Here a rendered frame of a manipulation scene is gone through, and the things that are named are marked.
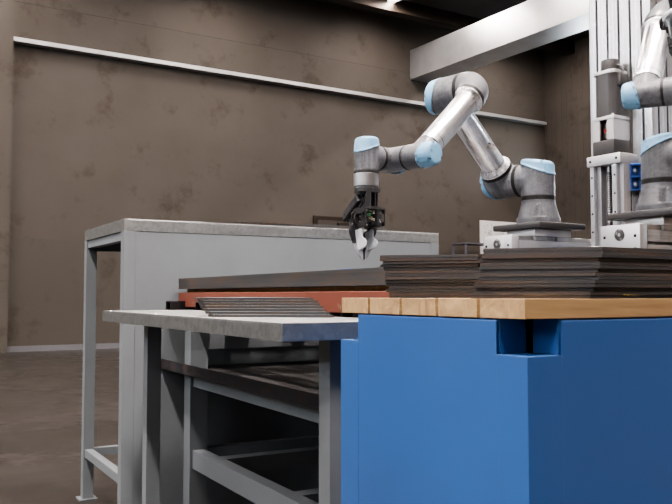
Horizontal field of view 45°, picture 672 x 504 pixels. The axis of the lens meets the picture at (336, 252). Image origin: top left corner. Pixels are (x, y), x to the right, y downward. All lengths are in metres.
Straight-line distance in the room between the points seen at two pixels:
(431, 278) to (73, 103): 11.69
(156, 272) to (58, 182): 9.65
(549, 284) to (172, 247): 2.01
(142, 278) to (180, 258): 0.15
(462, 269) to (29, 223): 11.32
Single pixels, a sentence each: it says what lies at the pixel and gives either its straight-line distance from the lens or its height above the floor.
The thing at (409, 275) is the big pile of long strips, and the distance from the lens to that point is 1.12.
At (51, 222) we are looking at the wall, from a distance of 12.33.
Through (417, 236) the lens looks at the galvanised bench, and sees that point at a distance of 3.29.
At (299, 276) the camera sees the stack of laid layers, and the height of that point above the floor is 0.84.
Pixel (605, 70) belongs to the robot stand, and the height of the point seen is 1.53.
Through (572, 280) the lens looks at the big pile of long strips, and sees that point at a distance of 0.96.
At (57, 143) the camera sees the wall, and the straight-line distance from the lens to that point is 12.50.
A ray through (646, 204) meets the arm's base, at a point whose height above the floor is 1.06.
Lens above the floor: 0.79
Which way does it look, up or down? 3 degrees up
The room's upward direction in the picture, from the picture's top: straight up
